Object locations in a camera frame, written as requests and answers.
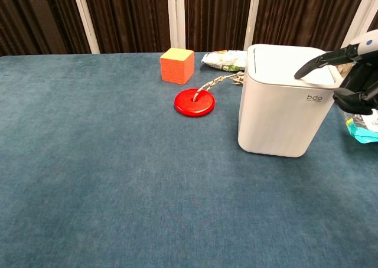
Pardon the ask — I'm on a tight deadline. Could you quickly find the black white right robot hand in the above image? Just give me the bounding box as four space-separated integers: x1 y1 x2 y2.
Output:
294 28 378 116

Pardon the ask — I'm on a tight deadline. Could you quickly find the white plastic trash bin lid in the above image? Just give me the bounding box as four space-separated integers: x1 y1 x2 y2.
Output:
246 43 345 89

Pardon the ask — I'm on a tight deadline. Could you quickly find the white plastic container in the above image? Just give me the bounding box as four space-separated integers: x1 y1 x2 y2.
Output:
237 43 345 158

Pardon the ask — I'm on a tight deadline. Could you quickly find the teal clear snack bag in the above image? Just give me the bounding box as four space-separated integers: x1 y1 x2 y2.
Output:
344 108 378 145

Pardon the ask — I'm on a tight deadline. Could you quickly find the white snack bag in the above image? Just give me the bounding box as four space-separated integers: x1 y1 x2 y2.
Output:
201 50 249 73

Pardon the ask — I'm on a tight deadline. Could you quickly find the red wooden disc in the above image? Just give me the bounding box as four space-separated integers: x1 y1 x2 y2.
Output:
174 87 216 117

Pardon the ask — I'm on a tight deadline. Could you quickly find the orange cube with yellow face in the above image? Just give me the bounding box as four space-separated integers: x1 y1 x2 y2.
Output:
159 47 195 85

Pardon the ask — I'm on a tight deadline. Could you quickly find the dark brown curtain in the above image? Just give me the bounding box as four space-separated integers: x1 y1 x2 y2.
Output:
0 0 378 57

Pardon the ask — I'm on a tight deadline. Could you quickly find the blue felt table mat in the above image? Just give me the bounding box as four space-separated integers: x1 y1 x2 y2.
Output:
0 51 378 268

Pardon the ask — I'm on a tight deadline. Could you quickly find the white frame post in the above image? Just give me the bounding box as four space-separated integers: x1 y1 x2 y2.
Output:
340 0 376 49
167 0 186 52
243 0 262 52
70 0 100 54

